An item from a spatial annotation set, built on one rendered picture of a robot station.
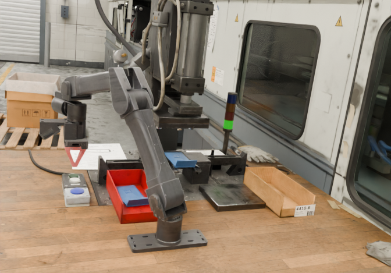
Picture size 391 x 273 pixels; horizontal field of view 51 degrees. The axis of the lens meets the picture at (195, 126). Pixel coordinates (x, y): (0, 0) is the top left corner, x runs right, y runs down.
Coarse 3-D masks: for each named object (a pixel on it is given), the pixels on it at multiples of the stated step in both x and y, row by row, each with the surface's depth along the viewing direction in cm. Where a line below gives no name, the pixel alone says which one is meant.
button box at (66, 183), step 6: (30, 150) 158; (30, 156) 151; (36, 162) 146; (42, 168) 142; (60, 174) 139; (66, 174) 134; (78, 174) 135; (66, 180) 129; (84, 180) 130; (66, 186) 125; (72, 186) 125; (78, 186) 126; (84, 186) 127
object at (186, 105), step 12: (168, 96) 148; (180, 96) 155; (168, 108) 142; (180, 108) 134; (192, 108) 136; (156, 120) 137; (168, 120) 135; (180, 120) 137; (192, 120) 138; (204, 120) 140
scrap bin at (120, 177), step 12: (108, 180) 130; (120, 180) 135; (132, 180) 137; (144, 180) 134; (108, 192) 130; (144, 192) 133; (120, 204) 112; (120, 216) 112; (132, 216) 113; (144, 216) 114
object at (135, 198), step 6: (120, 186) 134; (126, 186) 135; (132, 186) 135; (120, 192) 130; (132, 192) 131; (138, 192) 131; (126, 198) 126; (132, 198) 126; (138, 198) 121; (144, 198) 122; (126, 204) 122; (132, 204) 122; (138, 204) 123; (144, 204) 124
